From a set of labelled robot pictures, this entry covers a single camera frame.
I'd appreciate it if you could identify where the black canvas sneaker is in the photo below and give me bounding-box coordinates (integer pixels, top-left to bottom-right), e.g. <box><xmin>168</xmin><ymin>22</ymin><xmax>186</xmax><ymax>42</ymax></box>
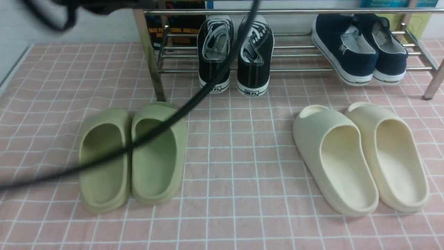
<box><xmin>237</xmin><ymin>15</ymin><xmax>275</xmax><ymax>97</ymax></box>
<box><xmin>197</xmin><ymin>15</ymin><xmax>234</xmax><ymax>87</ymax></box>

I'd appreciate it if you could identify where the stainless steel shoe rack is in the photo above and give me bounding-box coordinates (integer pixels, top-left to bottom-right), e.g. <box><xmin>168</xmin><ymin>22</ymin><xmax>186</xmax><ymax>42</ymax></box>
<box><xmin>132</xmin><ymin>0</ymin><xmax>444</xmax><ymax>102</ymax></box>

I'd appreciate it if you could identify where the left navy slip-on shoe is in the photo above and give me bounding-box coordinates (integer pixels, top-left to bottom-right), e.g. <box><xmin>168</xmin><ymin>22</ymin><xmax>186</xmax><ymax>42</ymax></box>
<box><xmin>311</xmin><ymin>13</ymin><xmax>378</xmax><ymax>86</ymax></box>

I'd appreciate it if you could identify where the navy slip-on shoe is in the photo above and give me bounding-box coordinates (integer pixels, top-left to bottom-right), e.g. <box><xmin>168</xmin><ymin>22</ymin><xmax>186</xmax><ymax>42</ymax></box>
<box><xmin>311</xmin><ymin>13</ymin><xmax>378</xmax><ymax>86</ymax></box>
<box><xmin>355</xmin><ymin>13</ymin><xmax>409</xmax><ymax>84</ymax></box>

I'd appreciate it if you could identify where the right navy slip-on shoe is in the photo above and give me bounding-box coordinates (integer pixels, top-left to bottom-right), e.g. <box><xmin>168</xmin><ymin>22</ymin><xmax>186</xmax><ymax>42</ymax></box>
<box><xmin>355</xmin><ymin>13</ymin><xmax>409</xmax><ymax>84</ymax></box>

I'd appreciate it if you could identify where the yellow-green book behind rack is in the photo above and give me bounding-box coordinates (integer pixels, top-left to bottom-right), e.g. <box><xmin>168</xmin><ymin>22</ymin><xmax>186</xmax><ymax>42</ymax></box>
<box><xmin>377</xmin><ymin>13</ymin><xmax>431</xmax><ymax>40</ymax></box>

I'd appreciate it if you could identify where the right green foam slipper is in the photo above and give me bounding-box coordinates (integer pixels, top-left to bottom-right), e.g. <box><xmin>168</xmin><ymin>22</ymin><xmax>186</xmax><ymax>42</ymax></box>
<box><xmin>131</xmin><ymin>102</ymin><xmax>188</xmax><ymax>205</ymax></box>

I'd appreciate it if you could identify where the green foam slipper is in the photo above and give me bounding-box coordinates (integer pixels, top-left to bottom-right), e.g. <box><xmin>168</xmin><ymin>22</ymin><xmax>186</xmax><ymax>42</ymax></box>
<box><xmin>78</xmin><ymin>109</ymin><xmax>132</xmax><ymax>214</ymax></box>
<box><xmin>131</xmin><ymin>102</ymin><xmax>188</xmax><ymax>205</ymax></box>

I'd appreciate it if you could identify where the black image processing book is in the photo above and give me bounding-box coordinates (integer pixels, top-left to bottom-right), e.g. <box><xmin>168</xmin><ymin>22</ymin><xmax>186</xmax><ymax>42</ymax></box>
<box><xmin>145</xmin><ymin>0</ymin><xmax>207</xmax><ymax>50</ymax></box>

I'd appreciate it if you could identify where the left cream foam slipper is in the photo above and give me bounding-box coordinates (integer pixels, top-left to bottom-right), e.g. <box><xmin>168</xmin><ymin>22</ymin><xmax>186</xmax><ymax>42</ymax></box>
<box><xmin>293</xmin><ymin>105</ymin><xmax>379</xmax><ymax>217</ymax></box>

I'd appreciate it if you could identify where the cream foam slipper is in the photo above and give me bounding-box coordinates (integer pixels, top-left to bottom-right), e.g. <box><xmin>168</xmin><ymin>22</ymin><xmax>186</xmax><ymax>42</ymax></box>
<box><xmin>293</xmin><ymin>105</ymin><xmax>379</xmax><ymax>217</ymax></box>
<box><xmin>345</xmin><ymin>102</ymin><xmax>429</xmax><ymax>213</ymax></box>

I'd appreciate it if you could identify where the left green foam slipper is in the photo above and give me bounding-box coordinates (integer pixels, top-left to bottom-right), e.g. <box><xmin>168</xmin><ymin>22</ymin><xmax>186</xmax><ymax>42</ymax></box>
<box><xmin>78</xmin><ymin>109</ymin><xmax>132</xmax><ymax>214</ymax></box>

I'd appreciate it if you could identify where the teal book upper shelf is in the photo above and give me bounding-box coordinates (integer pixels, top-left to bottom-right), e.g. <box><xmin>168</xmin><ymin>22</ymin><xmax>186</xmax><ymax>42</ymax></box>
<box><xmin>360</xmin><ymin>0</ymin><xmax>439</xmax><ymax>8</ymax></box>

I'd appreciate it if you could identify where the right cream foam slipper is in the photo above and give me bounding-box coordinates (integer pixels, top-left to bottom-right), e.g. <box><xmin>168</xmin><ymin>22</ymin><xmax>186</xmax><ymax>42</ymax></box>
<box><xmin>345</xmin><ymin>102</ymin><xmax>429</xmax><ymax>213</ymax></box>

